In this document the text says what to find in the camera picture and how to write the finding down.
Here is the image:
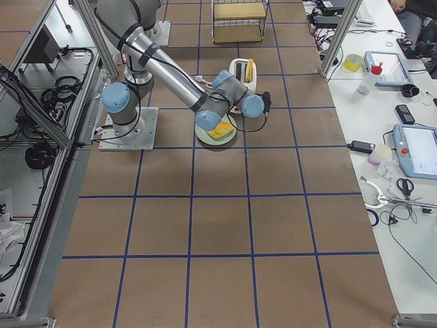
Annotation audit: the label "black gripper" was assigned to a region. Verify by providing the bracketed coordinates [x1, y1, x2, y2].
[262, 92, 272, 113]

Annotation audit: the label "white two-slot toaster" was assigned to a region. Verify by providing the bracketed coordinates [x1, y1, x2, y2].
[225, 58, 264, 118]

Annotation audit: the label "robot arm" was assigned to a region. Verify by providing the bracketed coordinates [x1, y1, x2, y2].
[94, 1, 271, 143]

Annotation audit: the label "bread slice in toaster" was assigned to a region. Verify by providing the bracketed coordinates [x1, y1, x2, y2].
[244, 58, 254, 83]

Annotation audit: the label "bread slice on plate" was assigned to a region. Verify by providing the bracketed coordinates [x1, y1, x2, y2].
[207, 121, 234, 140]

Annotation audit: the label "light green plate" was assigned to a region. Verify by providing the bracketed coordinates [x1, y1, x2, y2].
[195, 116, 237, 146]

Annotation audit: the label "yellow tape roll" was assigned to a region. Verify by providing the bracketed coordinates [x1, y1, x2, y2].
[343, 53, 364, 72]

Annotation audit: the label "black power adapter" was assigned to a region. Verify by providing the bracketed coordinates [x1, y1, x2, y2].
[347, 140, 376, 154]

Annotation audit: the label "teach pendant far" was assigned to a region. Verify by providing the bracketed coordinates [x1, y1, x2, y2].
[364, 51, 413, 87]

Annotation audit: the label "teach pendant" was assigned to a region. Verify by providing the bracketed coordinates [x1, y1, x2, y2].
[393, 124, 436, 180]
[364, 51, 413, 87]

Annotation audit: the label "teach pendant near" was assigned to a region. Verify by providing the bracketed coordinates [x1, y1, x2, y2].
[393, 124, 436, 180]

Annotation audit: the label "black scissors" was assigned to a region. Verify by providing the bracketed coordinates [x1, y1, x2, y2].
[396, 178, 414, 200]

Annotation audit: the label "wire grid shelf with wood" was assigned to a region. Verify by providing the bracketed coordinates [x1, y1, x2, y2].
[211, 0, 270, 44]

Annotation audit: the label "aluminium frame post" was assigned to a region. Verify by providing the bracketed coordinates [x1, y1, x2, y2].
[319, 0, 362, 78]

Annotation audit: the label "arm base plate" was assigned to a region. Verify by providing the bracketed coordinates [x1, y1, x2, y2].
[98, 107, 159, 151]
[150, 20, 171, 46]

